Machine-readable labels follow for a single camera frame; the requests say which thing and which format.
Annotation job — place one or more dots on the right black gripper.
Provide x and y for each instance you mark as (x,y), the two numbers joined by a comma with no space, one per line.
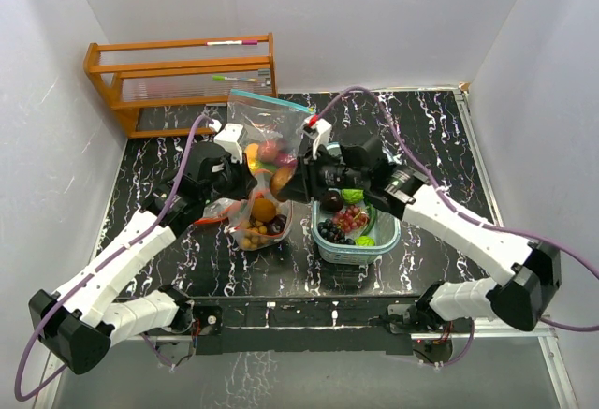
(303,187)

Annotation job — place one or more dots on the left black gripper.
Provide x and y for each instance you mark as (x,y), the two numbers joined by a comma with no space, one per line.
(246,180)

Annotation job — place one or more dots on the white round bun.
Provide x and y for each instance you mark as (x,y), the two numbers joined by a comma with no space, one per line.
(279,183)

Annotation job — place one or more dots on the magenta round fruit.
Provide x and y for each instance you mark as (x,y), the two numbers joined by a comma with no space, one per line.
(285,160)

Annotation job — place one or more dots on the orange fruit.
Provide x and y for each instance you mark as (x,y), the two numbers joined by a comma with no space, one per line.
(263,210)

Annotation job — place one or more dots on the orange-zipper clear bag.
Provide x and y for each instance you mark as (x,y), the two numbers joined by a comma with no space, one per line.
(236,212)

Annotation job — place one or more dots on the green yellow mango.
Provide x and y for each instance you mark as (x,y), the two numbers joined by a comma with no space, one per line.
(254,164)

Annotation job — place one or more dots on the longan bunch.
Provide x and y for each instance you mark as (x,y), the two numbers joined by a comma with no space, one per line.
(254,235)

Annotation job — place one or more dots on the blue-zipper clear bag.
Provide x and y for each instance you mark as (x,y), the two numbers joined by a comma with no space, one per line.
(265,118)

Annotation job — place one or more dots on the light blue plastic basket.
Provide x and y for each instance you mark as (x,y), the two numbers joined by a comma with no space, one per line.
(386,233)

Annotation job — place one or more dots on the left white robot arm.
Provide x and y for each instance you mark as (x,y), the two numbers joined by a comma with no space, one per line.
(81,320)

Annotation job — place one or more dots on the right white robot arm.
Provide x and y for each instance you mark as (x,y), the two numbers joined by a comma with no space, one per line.
(523,276)

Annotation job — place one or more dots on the dark grape bunch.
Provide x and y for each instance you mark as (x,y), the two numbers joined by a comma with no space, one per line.
(331,232)

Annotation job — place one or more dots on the red grape bunch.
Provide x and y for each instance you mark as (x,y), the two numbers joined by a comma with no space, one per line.
(351,220)

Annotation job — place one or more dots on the green cucumber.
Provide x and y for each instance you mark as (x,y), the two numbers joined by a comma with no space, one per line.
(372,216)

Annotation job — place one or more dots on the green lime fruit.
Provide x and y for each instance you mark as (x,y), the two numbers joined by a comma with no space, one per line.
(364,241)

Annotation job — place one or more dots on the green marker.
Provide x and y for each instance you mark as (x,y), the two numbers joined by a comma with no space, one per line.
(236,79)

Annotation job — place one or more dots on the orange wooden shelf rack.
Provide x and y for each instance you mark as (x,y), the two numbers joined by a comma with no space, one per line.
(136,76)

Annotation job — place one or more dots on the pink white marker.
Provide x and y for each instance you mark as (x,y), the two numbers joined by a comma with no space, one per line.
(234,42)

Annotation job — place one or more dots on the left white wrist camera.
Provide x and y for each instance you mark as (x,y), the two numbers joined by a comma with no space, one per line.
(227,141)

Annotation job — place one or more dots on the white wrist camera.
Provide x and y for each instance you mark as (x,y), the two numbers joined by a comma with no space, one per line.
(227,141)
(315,134)

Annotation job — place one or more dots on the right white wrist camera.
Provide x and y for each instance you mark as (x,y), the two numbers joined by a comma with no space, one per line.
(315,134)

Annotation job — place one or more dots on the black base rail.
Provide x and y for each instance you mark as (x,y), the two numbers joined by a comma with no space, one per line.
(316,324)

